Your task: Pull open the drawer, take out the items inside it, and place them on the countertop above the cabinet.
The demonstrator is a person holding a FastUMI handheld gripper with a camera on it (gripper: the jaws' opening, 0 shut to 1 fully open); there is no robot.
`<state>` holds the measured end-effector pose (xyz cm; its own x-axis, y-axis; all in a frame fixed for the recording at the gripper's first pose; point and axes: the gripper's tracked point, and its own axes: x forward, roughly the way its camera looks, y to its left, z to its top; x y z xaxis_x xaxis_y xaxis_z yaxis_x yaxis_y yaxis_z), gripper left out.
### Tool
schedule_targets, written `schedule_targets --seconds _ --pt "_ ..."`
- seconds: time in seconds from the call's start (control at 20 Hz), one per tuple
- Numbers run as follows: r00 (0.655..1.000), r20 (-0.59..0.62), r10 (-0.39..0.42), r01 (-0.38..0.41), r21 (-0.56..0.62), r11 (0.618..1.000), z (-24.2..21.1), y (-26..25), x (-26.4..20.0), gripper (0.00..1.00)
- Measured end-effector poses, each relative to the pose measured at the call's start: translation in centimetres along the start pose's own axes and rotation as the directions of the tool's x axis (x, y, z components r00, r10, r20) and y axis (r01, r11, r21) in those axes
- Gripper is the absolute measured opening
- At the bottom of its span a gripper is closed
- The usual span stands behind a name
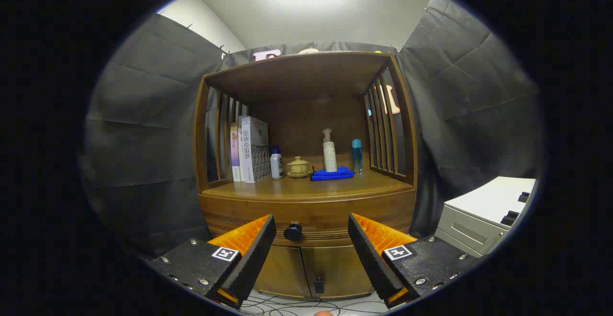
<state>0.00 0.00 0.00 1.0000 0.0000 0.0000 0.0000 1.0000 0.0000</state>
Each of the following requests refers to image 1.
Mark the yellow lidded ceramic teacup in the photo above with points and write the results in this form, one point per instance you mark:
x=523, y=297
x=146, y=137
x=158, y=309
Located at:
x=298, y=167

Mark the wooden cabinet door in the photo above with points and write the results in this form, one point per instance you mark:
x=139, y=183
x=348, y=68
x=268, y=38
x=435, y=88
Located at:
x=340, y=270
x=282, y=270

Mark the brown wooden drawer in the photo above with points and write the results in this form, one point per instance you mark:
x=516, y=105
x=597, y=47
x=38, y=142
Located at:
x=325, y=210

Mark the white metal drawer unit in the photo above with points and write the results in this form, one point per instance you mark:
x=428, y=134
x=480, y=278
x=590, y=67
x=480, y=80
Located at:
x=479, y=210

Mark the wooden countertop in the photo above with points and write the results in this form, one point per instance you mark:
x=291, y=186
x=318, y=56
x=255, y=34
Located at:
x=306, y=186

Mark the white pump bottle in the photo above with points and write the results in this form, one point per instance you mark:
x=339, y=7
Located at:
x=329, y=155

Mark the white bottle with blue cap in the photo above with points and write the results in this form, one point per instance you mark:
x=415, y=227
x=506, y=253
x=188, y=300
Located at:
x=276, y=165

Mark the black door latch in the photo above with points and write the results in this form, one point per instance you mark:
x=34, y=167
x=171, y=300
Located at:
x=318, y=286

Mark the blue folded cloth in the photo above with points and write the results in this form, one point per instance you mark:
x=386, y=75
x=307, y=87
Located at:
x=333, y=174

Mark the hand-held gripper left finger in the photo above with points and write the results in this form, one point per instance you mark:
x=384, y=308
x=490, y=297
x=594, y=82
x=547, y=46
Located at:
x=254, y=258

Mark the thick white patterned book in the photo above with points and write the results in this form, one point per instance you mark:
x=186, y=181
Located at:
x=254, y=148

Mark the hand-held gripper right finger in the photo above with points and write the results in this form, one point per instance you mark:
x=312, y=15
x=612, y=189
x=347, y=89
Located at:
x=371, y=258

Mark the clear blue capped bottle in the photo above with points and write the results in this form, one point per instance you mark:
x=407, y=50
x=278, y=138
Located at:
x=357, y=155

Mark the black backdrop cloth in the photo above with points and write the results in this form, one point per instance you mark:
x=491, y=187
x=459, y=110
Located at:
x=143, y=139

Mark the small black block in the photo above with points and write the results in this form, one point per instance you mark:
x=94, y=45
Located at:
x=509, y=218
x=523, y=196

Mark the purple thin book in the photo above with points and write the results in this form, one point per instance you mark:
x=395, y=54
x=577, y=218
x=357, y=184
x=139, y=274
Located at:
x=234, y=153

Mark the black round drawer knob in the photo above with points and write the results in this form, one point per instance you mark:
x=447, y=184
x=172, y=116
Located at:
x=292, y=231

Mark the brown wooden cabinet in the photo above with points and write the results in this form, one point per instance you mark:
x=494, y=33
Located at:
x=306, y=76

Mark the white thin book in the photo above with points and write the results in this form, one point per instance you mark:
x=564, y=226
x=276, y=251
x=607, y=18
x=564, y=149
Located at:
x=240, y=148

